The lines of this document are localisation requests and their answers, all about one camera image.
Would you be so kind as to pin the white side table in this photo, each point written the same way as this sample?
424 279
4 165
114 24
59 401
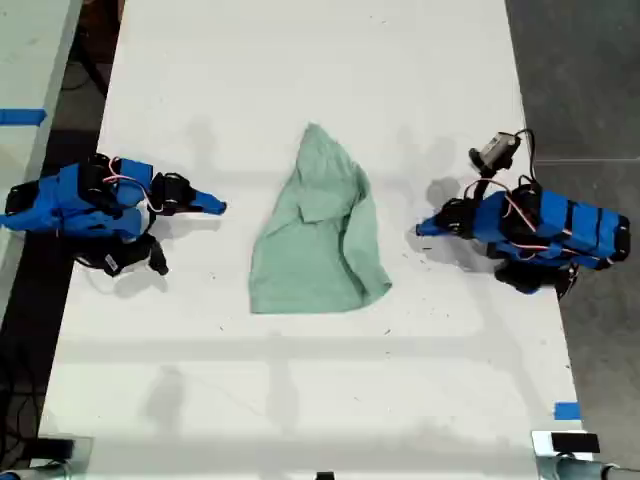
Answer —
25 60

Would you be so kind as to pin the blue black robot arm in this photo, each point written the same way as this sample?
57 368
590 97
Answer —
560 225
75 200

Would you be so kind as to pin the grey table clamp tube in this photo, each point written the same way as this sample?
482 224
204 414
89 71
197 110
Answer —
575 470
35 472

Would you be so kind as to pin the long blue tape strip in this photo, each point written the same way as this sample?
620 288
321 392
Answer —
22 116

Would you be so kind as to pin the tiny black block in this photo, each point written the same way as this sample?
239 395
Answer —
325 476

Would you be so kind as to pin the white box holder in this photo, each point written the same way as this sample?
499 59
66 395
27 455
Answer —
541 442

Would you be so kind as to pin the pale green T-shirt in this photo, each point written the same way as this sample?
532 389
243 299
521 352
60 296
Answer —
310 260

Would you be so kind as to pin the small black box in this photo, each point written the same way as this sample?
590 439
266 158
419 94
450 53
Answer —
575 442
56 448

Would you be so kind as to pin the black camera stalk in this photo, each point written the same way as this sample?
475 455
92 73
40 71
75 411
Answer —
485 187

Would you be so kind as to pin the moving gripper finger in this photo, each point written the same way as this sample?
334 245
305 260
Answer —
431 224
210 197

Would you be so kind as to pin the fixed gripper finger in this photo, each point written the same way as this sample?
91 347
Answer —
206 209
432 231

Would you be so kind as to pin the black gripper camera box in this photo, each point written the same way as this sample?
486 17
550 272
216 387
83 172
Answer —
137 256

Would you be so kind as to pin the short blue tape strip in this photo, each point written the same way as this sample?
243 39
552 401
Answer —
567 411

